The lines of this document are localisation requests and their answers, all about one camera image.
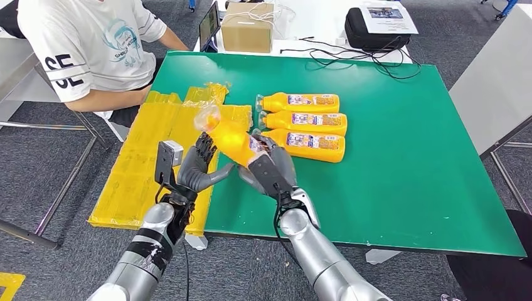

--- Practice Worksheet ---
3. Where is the white printed paper sheet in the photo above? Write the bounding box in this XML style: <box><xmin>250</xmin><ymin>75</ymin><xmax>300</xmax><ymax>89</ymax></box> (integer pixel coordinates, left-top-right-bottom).
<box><xmin>359</xmin><ymin>1</ymin><xmax>420</xmax><ymax>35</ymax></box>

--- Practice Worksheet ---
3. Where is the yellow floor tape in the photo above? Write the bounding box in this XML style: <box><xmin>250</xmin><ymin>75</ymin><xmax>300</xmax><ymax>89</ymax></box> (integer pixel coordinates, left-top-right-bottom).
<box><xmin>0</xmin><ymin>270</ymin><xmax>26</xmax><ymax>301</ymax></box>

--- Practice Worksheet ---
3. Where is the white cord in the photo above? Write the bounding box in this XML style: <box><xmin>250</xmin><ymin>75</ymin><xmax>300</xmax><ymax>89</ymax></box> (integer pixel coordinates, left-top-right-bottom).
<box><xmin>222</xmin><ymin>1</ymin><xmax>297</xmax><ymax>40</ymax></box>

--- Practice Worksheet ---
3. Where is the brown cardboard box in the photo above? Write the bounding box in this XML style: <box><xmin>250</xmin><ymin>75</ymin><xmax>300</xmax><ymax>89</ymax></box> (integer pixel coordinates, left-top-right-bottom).
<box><xmin>220</xmin><ymin>1</ymin><xmax>275</xmax><ymax>53</ymax></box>

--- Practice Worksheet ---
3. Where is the white table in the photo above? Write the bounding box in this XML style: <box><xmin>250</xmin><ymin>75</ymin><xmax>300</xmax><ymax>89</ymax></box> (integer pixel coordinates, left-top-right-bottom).
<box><xmin>192</xmin><ymin>0</ymin><xmax>414</xmax><ymax>65</ymax></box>

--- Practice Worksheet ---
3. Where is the black carrying case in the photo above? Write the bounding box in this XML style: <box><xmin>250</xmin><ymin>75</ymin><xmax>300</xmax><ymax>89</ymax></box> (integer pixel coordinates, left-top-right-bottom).
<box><xmin>344</xmin><ymin>6</ymin><xmax>412</xmax><ymax>51</ymax></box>

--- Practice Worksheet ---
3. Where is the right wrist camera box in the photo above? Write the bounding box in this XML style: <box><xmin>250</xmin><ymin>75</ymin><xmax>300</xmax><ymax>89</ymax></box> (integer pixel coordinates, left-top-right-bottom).
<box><xmin>247</xmin><ymin>152</ymin><xmax>289</xmax><ymax>200</ymax></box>

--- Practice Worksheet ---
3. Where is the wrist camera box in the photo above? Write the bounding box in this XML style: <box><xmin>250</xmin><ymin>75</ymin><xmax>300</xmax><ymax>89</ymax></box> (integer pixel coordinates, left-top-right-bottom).
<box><xmin>247</xmin><ymin>152</ymin><xmax>289</xmax><ymax>200</ymax></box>
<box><xmin>154</xmin><ymin>140</ymin><xmax>185</xmax><ymax>187</ymax></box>

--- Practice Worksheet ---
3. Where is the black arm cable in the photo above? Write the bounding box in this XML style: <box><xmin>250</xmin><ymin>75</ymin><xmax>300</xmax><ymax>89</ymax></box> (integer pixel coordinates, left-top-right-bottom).
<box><xmin>182</xmin><ymin>241</ymin><xmax>191</xmax><ymax>301</ymax></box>
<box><xmin>272</xmin><ymin>193</ymin><xmax>304</xmax><ymax>271</ymax></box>

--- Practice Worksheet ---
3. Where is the person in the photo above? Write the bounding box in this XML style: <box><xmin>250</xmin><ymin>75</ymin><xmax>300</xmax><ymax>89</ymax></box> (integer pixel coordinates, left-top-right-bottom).
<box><xmin>16</xmin><ymin>0</ymin><xmax>190</xmax><ymax>130</ymax></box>

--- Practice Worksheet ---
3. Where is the black bag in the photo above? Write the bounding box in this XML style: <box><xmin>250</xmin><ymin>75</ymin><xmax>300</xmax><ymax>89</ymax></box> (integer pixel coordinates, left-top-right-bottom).
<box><xmin>0</xmin><ymin>0</ymin><xmax>28</xmax><ymax>40</ymax></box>

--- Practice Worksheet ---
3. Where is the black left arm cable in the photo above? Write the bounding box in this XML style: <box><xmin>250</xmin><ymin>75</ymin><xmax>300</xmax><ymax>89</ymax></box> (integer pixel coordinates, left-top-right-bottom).
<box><xmin>182</xmin><ymin>241</ymin><xmax>191</xmax><ymax>301</ymax></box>

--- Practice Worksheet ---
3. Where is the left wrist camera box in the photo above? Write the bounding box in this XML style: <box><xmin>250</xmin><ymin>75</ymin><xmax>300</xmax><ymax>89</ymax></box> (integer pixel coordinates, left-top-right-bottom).
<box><xmin>154</xmin><ymin>140</ymin><xmax>185</xmax><ymax>187</ymax></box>

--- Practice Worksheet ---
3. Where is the person's leg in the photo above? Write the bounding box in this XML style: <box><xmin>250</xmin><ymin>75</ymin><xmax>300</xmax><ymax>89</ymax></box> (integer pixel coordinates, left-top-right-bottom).
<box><xmin>445</xmin><ymin>209</ymin><xmax>532</xmax><ymax>301</ymax></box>

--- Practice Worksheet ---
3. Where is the white table foot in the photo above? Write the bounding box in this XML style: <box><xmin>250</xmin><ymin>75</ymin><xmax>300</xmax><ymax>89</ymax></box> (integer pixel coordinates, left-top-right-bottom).
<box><xmin>364</xmin><ymin>248</ymin><xmax>403</xmax><ymax>265</ymax></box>
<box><xmin>182</xmin><ymin>233</ymin><xmax>209</xmax><ymax>251</ymax></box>

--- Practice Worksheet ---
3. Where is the blue cart frame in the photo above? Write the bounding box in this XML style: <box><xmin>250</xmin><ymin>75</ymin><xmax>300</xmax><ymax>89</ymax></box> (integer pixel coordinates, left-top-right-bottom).
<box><xmin>481</xmin><ymin>0</ymin><xmax>520</xmax><ymax>21</ymax></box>

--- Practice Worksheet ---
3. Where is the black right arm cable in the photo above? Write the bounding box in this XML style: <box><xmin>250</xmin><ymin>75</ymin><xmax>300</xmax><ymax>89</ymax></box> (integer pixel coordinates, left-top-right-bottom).
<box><xmin>272</xmin><ymin>193</ymin><xmax>304</xmax><ymax>271</ymax></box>

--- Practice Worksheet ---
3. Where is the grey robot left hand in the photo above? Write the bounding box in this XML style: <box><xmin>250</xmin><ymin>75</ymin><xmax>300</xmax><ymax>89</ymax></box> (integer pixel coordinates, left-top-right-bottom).
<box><xmin>176</xmin><ymin>132</ymin><xmax>237</xmax><ymax>195</ymax></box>

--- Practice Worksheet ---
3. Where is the orange detergent bottle clear cap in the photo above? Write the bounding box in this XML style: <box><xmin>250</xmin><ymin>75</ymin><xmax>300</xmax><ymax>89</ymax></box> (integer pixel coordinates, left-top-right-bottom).
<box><xmin>251</xmin><ymin>127</ymin><xmax>346</xmax><ymax>164</ymax></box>
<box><xmin>255</xmin><ymin>92</ymin><xmax>341</xmax><ymax>114</ymax></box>
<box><xmin>193</xmin><ymin>104</ymin><xmax>273</xmax><ymax>168</ymax></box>
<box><xmin>258</xmin><ymin>110</ymin><xmax>348</xmax><ymax>137</ymax></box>

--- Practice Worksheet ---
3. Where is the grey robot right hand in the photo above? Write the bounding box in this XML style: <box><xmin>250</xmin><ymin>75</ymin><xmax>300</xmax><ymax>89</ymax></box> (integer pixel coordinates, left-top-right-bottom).
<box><xmin>238</xmin><ymin>135</ymin><xmax>299</xmax><ymax>196</ymax></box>

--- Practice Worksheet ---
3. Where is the grey steel table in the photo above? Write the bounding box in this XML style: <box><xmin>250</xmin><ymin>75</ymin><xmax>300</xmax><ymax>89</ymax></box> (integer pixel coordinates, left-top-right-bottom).
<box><xmin>0</xmin><ymin>35</ymin><xmax>112</xmax><ymax>250</ymax></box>

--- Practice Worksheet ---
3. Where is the black tablet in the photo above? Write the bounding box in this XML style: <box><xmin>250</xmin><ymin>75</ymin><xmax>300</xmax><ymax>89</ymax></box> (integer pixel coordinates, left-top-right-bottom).
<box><xmin>198</xmin><ymin>1</ymin><xmax>221</xmax><ymax>53</ymax></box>

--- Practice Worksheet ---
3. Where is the yellow taped mat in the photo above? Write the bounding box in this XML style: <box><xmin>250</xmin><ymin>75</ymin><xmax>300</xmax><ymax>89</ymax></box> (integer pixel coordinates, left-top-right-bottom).
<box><xmin>88</xmin><ymin>82</ymin><xmax>253</xmax><ymax>237</ymax></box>

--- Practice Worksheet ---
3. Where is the green table mat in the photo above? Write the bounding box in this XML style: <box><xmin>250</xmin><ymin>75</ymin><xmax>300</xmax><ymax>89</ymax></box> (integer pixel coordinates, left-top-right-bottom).
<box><xmin>147</xmin><ymin>50</ymin><xmax>528</xmax><ymax>258</ymax></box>

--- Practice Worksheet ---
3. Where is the pale grey desk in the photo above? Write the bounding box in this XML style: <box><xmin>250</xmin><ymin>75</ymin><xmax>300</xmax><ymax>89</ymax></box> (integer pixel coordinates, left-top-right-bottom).
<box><xmin>449</xmin><ymin>4</ymin><xmax>532</xmax><ymax>216</ymax></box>

